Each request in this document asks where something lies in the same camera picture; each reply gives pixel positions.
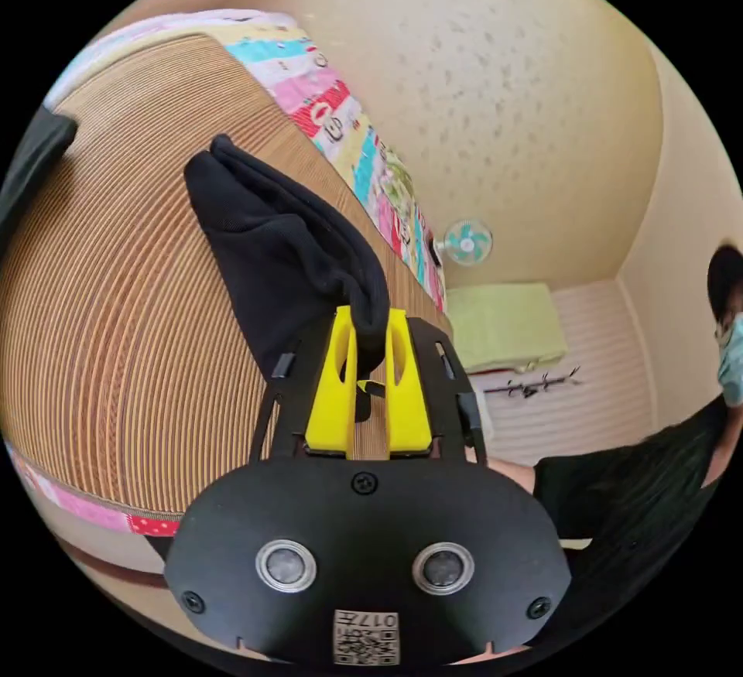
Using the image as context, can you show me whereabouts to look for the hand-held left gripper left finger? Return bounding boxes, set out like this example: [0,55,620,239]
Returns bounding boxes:
[305,305,358,459]

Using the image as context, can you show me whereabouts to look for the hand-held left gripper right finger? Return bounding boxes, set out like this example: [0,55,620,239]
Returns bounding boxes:
[384,308,433,454]

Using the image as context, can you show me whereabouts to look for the black long sleeve shirt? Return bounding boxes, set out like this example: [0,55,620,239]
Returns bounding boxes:
[183,134,391,383]

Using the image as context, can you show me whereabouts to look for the person's left forearm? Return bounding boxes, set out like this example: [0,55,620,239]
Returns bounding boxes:
[486,456,539,496]

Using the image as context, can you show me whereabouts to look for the green folded blanket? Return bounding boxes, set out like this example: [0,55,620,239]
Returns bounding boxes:
[445,282,570,375]

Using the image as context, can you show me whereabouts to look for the person's body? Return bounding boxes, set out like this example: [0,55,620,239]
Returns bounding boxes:
[531,244,743,668]

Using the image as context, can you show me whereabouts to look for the pile of clothes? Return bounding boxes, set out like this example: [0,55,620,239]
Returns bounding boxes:
[0,107,80,251]

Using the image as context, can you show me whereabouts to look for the small teal wall fan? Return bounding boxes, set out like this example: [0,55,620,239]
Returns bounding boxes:
[433,217,495,268]

